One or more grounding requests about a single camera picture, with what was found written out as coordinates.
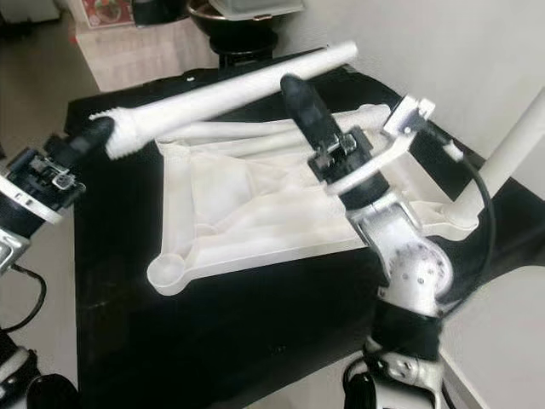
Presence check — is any black tablecloth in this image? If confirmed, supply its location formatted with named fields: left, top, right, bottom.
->
left=64, top=64, right=545, bottom=409

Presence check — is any clear plastic storage box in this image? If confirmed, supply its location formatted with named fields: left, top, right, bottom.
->
left=209, top=0, right=307, bottom=20

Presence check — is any white household appliance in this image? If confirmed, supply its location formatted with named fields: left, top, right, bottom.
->
left=0, top=0, right=62, bottom=22

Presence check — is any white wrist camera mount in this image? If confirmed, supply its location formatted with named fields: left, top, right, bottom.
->
left=324, top=95, right=435, bottom=197
left=0, top=153, right=65, bottom=224

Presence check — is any white plastic children table top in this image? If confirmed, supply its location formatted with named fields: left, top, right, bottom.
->
left=146, top=115, right=478, bottom=297

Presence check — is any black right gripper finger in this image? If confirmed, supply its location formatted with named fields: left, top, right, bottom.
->
left=279, top=74, right=341, bottom=154

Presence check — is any beige floor mat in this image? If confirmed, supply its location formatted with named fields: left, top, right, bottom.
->
left=72, top=21, right=222, bottom=93

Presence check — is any black round bowl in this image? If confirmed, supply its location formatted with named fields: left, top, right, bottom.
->
left=189, top=0, right=296, bottom=52

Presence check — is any dark plastic bag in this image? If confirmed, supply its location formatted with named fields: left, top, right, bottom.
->
left=132, top=0, right=193, bottom=26

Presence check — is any black round stand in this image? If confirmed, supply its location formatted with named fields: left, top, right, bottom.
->
left=217, top=47, right=286, bottom=69

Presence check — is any red printed cardboard box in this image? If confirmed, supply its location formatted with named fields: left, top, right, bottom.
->
left=81, top=0, right=135, bottom=28

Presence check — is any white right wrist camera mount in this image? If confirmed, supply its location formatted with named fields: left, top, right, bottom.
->
left=324, top=95, right=435, bottom=197

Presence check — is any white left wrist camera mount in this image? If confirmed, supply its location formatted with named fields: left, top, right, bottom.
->
left=0, top=153, right=65, bottom=224

